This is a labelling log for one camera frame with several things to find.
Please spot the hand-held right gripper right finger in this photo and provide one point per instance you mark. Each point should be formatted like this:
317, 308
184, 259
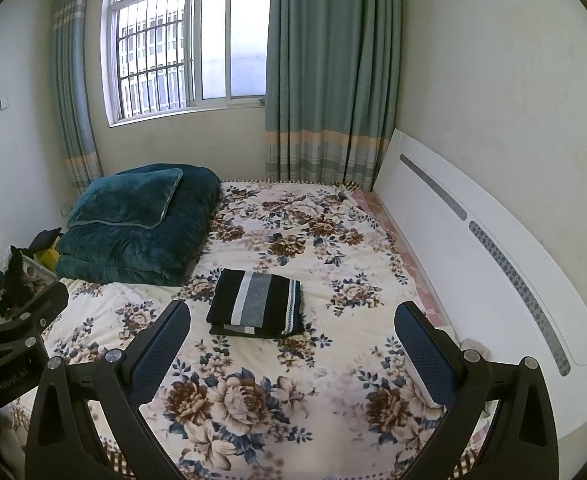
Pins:
426, 355

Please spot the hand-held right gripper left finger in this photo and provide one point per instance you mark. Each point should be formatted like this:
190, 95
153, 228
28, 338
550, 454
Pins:
161, 355

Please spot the striped black grey knit sweater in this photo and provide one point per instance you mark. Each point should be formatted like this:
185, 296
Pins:
256, 302

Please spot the black tangled object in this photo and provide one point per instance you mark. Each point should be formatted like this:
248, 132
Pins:
16, 280

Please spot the yellow object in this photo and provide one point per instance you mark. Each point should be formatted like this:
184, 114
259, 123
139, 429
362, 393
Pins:
51, 258

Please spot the folded dark green quilt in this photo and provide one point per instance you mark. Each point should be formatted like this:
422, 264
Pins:
143, 255

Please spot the white bed headboard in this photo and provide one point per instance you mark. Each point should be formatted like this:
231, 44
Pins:
498, 270

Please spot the dark green velvet pillow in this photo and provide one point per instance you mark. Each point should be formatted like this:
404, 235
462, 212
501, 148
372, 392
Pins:
123, 197

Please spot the narrow green striped curtain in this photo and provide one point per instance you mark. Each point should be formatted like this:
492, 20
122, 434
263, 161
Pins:
76, 100

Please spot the wide green striped curtain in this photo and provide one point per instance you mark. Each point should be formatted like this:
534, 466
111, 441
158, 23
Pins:
328, 70

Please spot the window with metal bars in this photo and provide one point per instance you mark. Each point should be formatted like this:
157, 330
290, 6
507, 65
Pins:
183, 35

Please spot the wall socket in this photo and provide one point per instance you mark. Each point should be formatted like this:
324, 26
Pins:
65, 208

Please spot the white wall switch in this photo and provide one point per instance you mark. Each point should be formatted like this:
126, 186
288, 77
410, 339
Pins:
4, 104

